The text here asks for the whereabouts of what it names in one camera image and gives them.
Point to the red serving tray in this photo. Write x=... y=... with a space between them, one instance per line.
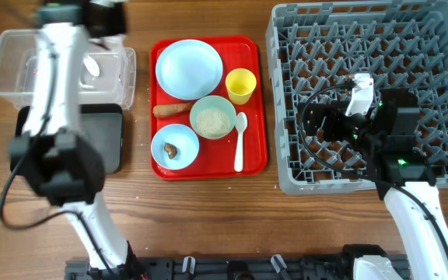
x=215 y=156

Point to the green bowl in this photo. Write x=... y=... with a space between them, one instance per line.
x=210 y=102

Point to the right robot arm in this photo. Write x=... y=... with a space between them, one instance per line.
x=403 y=177

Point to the small light blue bowl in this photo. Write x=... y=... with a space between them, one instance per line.
x=183 y=139

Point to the white rice grains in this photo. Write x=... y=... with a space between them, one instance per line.
x=213 y=123

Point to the black plastic tray bin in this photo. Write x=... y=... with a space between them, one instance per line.
x=102 y=125

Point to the white plastic spoon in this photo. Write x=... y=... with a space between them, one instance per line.
x=240 y=126

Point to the large light blue plate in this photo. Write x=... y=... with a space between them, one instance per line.
x=189 y=69

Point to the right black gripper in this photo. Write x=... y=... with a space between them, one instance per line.
x=335 y=113

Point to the clear plastic bin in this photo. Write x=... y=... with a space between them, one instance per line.
x=114 y=84

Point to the orange carrot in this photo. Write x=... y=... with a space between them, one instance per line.
x=168 y=110

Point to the yellow plastic cup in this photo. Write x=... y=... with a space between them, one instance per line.
x=240 y=84

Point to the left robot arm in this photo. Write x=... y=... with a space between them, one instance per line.
x=52 y=153

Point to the white tissue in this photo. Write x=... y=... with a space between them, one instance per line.
x=92 y=66

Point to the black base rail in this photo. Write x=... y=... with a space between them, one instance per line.
x=322 y=266

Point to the grey dishwasher rack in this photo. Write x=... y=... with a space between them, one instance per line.
x=401 y=44

